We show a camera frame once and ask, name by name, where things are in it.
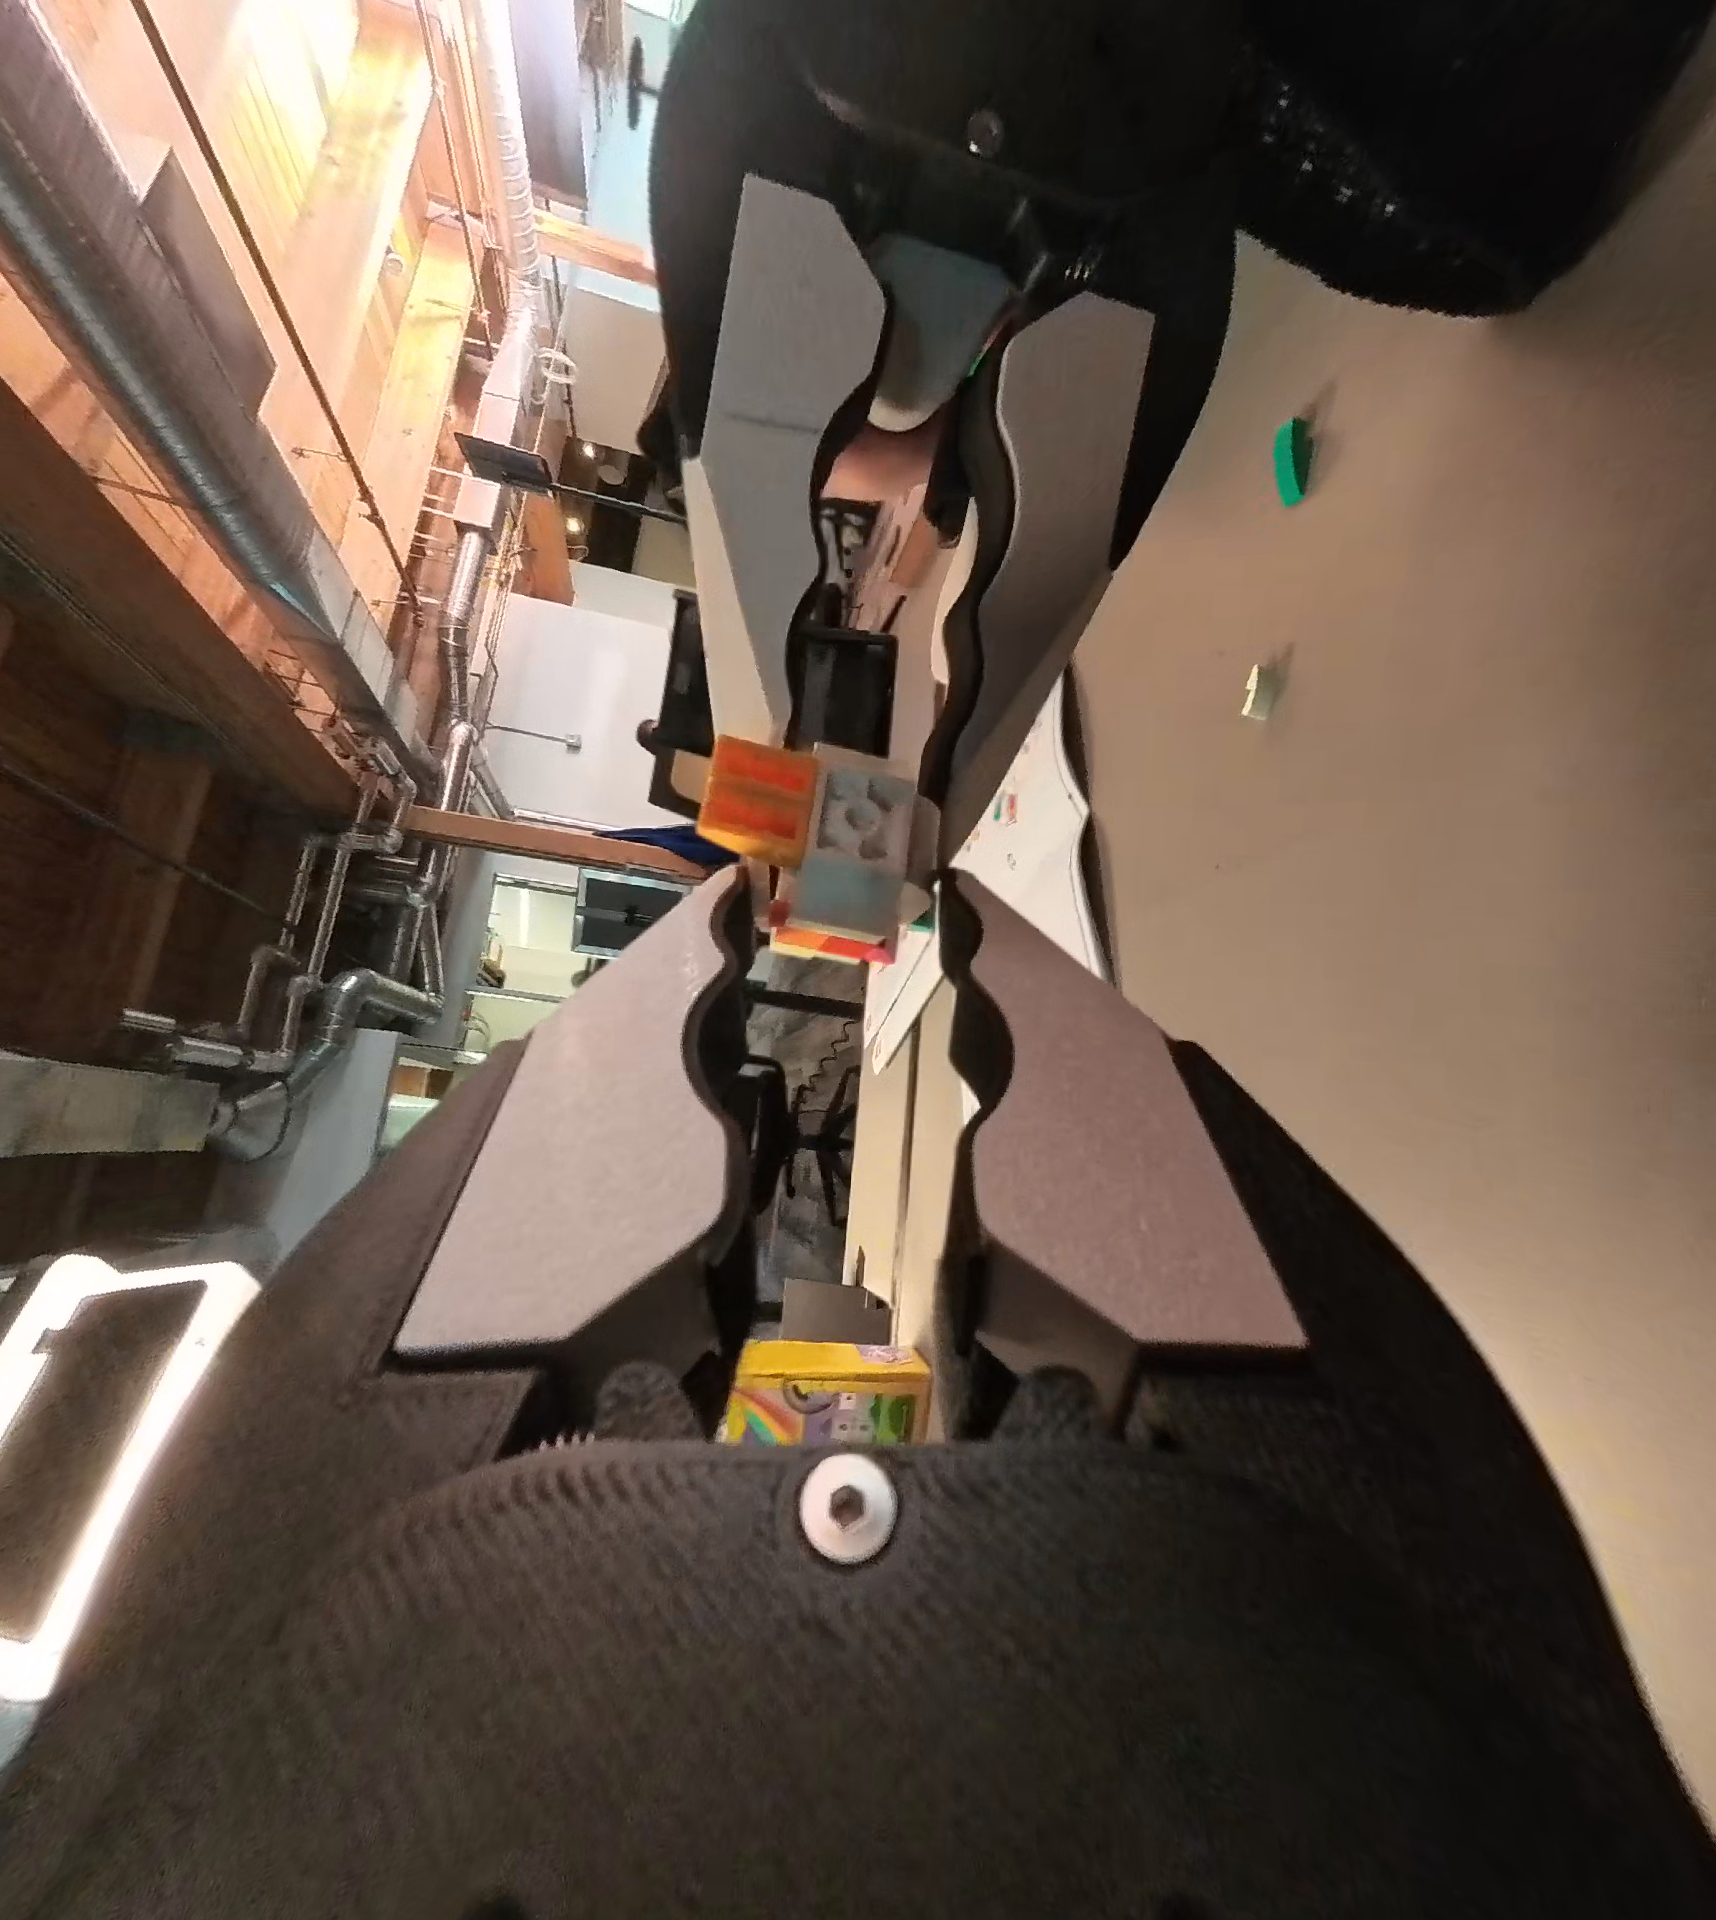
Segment black office chair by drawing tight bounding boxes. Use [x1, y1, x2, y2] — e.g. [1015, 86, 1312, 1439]
[739, 1051, 860, 1219]

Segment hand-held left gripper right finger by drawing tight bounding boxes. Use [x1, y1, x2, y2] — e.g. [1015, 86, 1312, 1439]
[942, 882, 1312, 1356]

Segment yellow lego box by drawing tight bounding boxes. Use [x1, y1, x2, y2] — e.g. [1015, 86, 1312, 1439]
[719, 1338, 937, 1447]

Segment black computer monitor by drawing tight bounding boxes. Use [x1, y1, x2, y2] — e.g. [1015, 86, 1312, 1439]
[789, 626, 900, 757]

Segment lego instruction booklet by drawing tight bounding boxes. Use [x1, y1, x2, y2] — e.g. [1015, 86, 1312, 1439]
[858, 675, 1118, 1077]

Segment wall-mounted dark screen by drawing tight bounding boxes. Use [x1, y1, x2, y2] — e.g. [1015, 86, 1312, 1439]
[573, 866, 696, 963]

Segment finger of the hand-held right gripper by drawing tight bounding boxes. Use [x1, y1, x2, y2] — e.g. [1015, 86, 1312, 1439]
[679, 173, 890, 753]
[937, 288, 1161, 847]

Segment silver ventilation duct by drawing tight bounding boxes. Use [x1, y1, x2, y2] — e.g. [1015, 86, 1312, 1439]
[0, 30, 501, 1165]

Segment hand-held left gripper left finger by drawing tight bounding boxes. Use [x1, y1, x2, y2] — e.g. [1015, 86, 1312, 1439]
[391, 866, 753, 1370]

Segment rectangular ceiling light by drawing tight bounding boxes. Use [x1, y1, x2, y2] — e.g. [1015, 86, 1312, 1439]
[0, 1252, 264, 1704]

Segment partly built lego model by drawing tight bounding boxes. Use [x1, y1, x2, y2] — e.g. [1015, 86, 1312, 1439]
[693, 733, 945, 967]

